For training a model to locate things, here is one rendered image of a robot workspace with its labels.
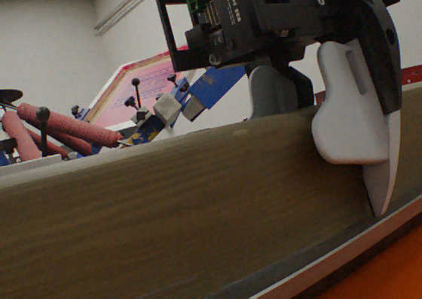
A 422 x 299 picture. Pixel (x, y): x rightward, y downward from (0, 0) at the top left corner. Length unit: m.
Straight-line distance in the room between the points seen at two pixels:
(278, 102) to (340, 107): 0.06
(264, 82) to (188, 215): 0.11
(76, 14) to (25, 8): 0.61
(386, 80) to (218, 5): 0.09
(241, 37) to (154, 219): 0.08
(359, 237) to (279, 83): 0.10
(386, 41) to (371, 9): 0.02
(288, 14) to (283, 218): 0.09
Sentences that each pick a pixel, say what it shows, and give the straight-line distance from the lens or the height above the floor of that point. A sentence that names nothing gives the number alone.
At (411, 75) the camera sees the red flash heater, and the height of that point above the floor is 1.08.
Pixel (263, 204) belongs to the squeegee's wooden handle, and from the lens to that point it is 0.19.
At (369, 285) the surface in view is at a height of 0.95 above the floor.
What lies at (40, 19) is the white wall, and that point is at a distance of 5.18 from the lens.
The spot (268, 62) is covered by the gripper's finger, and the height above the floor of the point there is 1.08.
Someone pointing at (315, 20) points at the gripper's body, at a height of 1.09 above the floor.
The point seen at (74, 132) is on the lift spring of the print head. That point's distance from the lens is 1.24.
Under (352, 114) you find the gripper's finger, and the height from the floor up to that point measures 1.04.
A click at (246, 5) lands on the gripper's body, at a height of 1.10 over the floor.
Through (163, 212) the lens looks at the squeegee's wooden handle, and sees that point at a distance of 0.16.
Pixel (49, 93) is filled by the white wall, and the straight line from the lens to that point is 4.96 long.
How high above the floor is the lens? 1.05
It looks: level
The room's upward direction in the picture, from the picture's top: 13 degrees counter-clockwise
